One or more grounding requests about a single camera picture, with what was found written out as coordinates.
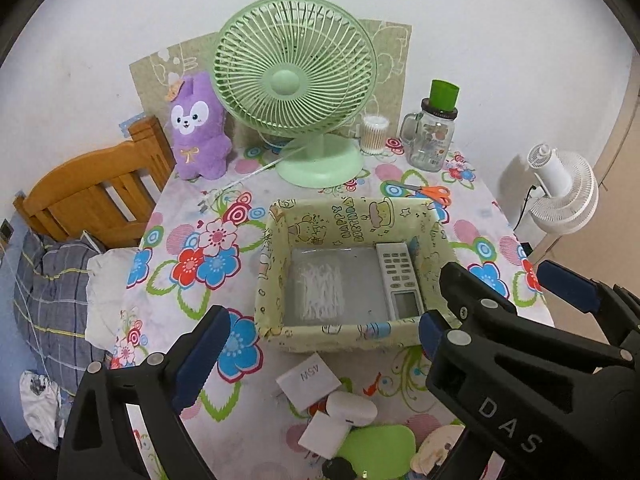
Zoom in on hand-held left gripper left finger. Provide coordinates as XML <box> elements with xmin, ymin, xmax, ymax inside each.
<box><xmin>57</xmin><ymin>304</ymin><xmax>232</xmax><ymax>480</ymax></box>

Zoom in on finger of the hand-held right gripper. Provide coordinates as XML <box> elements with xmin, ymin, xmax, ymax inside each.
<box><xmin>537</xmin><ymin>259</ymin><xmax>640</xmax><ymax>348</ymax></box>
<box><xmin>439</xmin><ymin>261</ymin><xmax>622</xmax><ymax>350</ymax></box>

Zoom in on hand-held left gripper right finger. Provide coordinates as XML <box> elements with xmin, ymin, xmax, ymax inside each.
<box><xmin>419</xmin><ymin>310</ymin><xmax>640</xmax><ymax>480</ymax></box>

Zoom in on yellow printed fabric box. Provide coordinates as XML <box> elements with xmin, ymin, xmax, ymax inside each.
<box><xmin>254</xmin><ymin>196</ymin><xmax>468</xmax><ymax>353</ymax></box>

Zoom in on white earbuds case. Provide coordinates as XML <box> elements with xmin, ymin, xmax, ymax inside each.
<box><xmin>325</xmin><ymin>390</ymin><xmax>378</xmax><ymax>426</ymax></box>

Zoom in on white charger adapter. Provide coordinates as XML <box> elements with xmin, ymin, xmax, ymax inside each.
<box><xmin>276</xmin><ymin>357</ymin><xmax>342</xmax><ymax>409</ymax></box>

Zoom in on small white box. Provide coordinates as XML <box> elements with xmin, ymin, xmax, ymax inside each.
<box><xmin>298</xmin><ymin>410</ymin><xmax>352</xmax><ymax>460</ymax></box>

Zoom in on floral tablecloth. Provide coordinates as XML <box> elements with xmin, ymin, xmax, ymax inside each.
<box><xmin>107</xmin><ymin>145</ymin><xmax>556</xmax><ymax>480</ymax></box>

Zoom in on white remote control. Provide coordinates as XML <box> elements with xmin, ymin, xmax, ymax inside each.
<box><xmin>375</xmin><ymin>242</ymin><xmax>425</xmax><ymax>321</ymax></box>

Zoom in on white floor fan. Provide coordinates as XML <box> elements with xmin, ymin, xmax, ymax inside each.
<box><xmin>527</xmin><ymin>142</ymin><xmax>599</xmax><ymax>233</ymax></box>

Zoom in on white pillow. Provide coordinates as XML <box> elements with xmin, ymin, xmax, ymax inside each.
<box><xmin>85</xmin><ymin>247</ymin><xmax>138</xmax><ymax>353</ymax></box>

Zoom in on beige cartoon pouch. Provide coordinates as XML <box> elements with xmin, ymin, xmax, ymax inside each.
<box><xmin>410</xmin><ymin>422</ymin><xmax>466</xmax><ymax>473</ymax></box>

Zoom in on clear bag of white sticks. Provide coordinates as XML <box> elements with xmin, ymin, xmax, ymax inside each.
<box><xmin>287</xmin><ymin>249</ymin><xmax>390</xmax><ymax>323</ymax></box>

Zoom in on green flat plastic case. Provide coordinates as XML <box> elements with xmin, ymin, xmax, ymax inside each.
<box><xmin>340</xmin><ymin>424</ymin><xmax>417</xmax><ymax>480</ymax></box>

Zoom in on glass mug jar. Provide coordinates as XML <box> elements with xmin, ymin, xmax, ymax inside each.
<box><xmin>399</xmin><ymin>100</ymin><xmax>460</xmax><ymax>173</ymax></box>

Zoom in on small black object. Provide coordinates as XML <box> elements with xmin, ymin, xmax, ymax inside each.
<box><xmin>321</xmin><ymin>456</ymin><xmax>358</xmax><ymax>480</ymax></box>

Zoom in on grey plaid blanket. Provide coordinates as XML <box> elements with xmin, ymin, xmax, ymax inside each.
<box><xmin>7</xmin><ymin>230</ymin><xmax>108</xmax><ymax>376</ymax></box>

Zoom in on white patterned cloth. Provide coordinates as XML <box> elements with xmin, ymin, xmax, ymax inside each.
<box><xmin>20</xmin><ymin>370</ymin><xmax>63</xmax><ymax>450</ymax></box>

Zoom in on clear cotton swab jar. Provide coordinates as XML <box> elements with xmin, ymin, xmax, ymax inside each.
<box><xmin>361</xmin><ymin>115</ymin><xmax>391</xmax><ymax>156</ymax></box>

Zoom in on green plastic cup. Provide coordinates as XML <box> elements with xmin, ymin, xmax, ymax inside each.
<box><xmin>429</xmin><ymin>79</ymin><xmax>462</xmax><ymax>112</ymax></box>

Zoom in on wooden headboard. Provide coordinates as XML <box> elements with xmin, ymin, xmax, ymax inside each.
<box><xmin>12</xmin><ymin>115</ymin><xmax>176</xmax><ymax>250</ymax></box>

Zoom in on purple plush toy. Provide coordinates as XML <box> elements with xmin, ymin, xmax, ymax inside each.
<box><xmin>169</xmin><ymin>71</ymin><xmax>233</xmax><ymax>181</ymax></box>

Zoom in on green desk fan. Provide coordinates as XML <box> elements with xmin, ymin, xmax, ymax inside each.
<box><xmin>212</xmin><ymin>0</ymin><xmax>377</xmax><ymax>188</ymax></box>

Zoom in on black fan power cable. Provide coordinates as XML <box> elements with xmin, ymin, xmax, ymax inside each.
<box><xmin>514</xmin><ymin>184</ymin><xmax>540</xmax><ymax>232</ymax></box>

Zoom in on orange handled scissors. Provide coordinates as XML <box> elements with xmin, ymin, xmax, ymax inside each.
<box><xmin>386</xmin><ymin>180</ymin><xmax>452</xmax><ymax>206</ymax></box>

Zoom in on white fan power cord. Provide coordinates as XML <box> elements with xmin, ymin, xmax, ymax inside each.
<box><xmin>199</xmin><ymin>152</ymin><xmax>288</xmax><ymax>213</ymax></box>

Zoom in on beige printed wall poster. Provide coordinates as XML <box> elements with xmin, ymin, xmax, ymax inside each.
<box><xmin>129</xmin><ymin>19</ymin><xmax>413</xmax><ymax>143</ymax></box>

